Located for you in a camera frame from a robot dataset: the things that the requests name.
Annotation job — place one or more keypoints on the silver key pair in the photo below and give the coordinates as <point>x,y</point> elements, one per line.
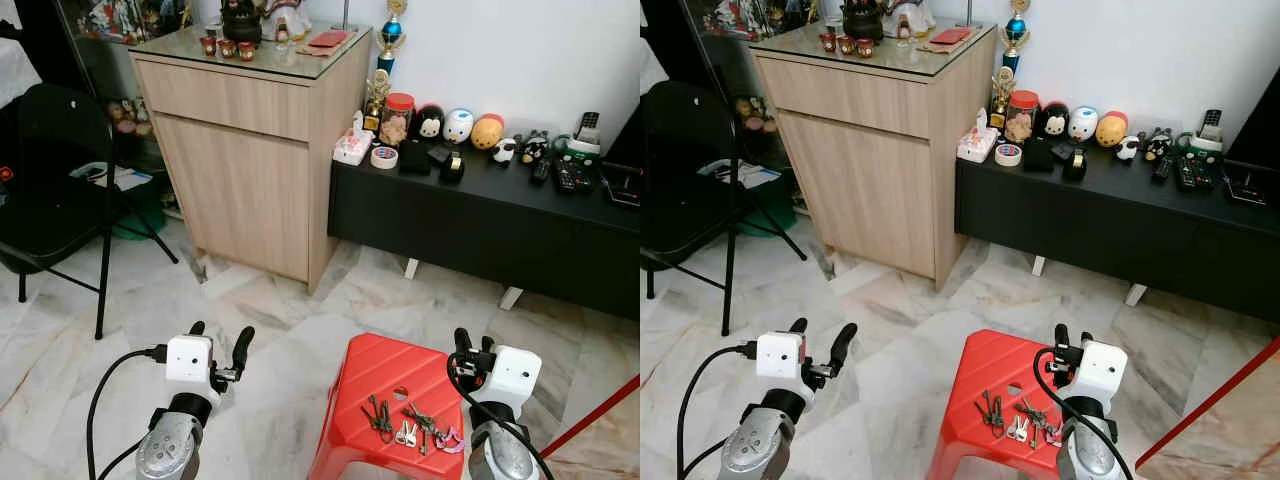
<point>1018,430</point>
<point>406,434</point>

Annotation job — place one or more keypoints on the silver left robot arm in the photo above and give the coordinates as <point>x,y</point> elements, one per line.
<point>755,450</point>
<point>168,450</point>

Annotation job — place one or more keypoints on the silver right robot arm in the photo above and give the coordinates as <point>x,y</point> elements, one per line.
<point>500,455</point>
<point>1088,455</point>

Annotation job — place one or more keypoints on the red plastic stool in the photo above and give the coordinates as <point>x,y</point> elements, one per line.
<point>1000,360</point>
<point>385,365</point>

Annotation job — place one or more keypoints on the key bunch with pink tag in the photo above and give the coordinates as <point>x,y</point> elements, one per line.
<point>1032,413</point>
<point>420,418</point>

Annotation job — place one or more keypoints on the dark key bunch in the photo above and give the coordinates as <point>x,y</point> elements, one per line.
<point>990,410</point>
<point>379,415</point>

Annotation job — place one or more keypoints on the black low console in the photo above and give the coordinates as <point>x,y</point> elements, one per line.
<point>480,230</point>
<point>1100,225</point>

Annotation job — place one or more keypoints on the green plastic basin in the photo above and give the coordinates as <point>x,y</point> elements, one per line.
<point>140,222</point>
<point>765,217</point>

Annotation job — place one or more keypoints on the marble table with red edge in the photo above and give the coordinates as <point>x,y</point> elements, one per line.
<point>1220,420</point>
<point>600,430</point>

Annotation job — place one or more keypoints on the white blue paper sheet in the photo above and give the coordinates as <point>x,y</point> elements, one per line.
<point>115,177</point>
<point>745,174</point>

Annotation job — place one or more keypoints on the light wooden cabinet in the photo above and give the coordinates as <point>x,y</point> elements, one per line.
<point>860,170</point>
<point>240,170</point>

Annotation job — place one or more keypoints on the black tape dispenser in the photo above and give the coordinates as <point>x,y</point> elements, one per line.
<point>453,168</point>
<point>1075,165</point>

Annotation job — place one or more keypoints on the black folding chair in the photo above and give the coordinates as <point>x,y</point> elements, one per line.
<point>50,200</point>
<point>680,190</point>

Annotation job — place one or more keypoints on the slim black remote control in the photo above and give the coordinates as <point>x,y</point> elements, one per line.
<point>540,172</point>
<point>1162,168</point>

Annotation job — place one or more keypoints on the small black box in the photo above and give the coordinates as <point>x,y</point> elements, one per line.
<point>1062,150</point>
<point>439,153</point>

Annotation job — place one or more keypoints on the wide black remote control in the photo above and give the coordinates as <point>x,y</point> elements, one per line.
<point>1193,175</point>
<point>572,177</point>

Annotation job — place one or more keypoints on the white tape roll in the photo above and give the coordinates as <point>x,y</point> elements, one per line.
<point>376,157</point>
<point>1000,154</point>

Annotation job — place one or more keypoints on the small white black toy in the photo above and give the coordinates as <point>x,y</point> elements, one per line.
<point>504,151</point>
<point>1128,148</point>

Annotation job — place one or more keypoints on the small black animal toy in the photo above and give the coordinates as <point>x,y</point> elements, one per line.
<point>533,148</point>
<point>1158,145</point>

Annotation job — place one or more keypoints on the white pink tissue box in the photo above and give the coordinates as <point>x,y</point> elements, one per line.
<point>977,145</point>
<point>352,148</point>

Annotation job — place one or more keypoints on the orange bear plush toy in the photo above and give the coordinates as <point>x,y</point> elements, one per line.
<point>487,132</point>
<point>1111,130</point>

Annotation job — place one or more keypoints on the white duck plush toy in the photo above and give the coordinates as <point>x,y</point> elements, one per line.
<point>1082,123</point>
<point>458,126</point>

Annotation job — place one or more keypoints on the green phone base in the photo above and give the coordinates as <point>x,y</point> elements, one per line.
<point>1200,149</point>
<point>578,152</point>

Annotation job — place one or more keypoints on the black mouse plush toy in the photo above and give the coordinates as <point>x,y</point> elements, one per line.
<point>1053,120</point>
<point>430,123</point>

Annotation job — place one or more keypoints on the clear jar with red lid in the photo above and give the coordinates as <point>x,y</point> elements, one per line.
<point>396,120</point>
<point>1021,118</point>

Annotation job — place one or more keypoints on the black television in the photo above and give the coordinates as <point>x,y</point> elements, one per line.
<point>1258,130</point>
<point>628,140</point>

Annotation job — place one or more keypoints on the small gold trophy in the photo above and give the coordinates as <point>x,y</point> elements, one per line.
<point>377,95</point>
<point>1002,90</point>

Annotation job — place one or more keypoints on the dark glass display cabinet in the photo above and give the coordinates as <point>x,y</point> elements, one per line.
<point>720,60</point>
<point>100,60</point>

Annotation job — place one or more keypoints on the small red cup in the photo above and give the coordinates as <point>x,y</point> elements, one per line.
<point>828,42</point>
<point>227,48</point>
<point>846,45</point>
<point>246,51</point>
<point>864,48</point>
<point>208,46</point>

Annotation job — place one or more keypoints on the flat wooden tray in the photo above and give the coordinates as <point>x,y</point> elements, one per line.
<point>318,51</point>
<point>940,49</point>

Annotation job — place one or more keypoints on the blue and gold trophy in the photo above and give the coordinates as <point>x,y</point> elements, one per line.
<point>1017,30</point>
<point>391,30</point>

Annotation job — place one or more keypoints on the black teapot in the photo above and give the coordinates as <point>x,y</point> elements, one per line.
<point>863,20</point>
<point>241,22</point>

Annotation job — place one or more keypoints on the red packet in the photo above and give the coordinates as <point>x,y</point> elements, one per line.
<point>950,36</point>
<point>328,39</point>

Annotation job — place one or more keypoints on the white figurine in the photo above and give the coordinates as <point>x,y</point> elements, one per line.
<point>908,18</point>
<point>285,20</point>

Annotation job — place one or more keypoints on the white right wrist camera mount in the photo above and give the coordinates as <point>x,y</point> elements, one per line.
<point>517,375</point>
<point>1102,372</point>

